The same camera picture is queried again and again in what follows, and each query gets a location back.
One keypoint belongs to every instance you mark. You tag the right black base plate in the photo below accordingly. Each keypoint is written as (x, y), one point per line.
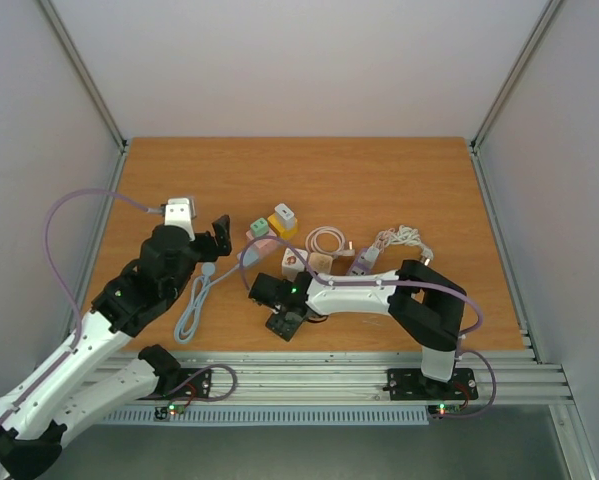
(409, 384)

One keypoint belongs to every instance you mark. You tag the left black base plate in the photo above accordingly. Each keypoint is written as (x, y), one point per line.
(194, 382)

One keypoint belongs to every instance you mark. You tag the small white charger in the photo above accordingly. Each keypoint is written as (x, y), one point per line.
(370, 255)

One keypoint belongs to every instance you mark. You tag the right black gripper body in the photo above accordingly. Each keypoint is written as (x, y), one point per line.
(283, 324)

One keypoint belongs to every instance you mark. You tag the purple power strip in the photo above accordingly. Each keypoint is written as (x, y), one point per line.
(358, 268)

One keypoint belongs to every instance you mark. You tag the white 66W charger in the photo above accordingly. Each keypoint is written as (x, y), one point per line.
(285, 216)

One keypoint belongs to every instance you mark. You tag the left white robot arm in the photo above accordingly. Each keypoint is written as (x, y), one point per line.
(48, 410)

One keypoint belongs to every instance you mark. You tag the aluminium rail frame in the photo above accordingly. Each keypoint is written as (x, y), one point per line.
(359, 378)

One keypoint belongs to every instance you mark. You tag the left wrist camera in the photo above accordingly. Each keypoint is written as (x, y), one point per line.
(180, 212)

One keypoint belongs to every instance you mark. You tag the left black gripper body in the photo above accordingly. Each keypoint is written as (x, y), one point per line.
(209, 253)

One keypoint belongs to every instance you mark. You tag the green charger plug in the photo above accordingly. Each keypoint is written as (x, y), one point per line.
(259, 228)

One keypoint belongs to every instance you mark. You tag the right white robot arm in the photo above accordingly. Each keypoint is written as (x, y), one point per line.
(427, 305)

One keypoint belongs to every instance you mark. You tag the grey slotted cable duct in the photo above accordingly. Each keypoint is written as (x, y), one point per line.
(260, 416)

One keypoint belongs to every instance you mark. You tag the white cube socket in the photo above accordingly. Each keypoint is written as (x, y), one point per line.
(292, 263)

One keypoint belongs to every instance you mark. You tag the beige cube socket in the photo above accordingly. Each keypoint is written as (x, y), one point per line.
(320, 262)

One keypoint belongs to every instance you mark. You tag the pink cube socket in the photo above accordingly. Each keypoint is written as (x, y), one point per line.
(262, 248)

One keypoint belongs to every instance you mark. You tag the yellow cube socket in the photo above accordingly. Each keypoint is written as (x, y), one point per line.
(280, 230)

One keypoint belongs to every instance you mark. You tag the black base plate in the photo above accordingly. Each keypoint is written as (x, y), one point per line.
(194, 382)
(409, 384)

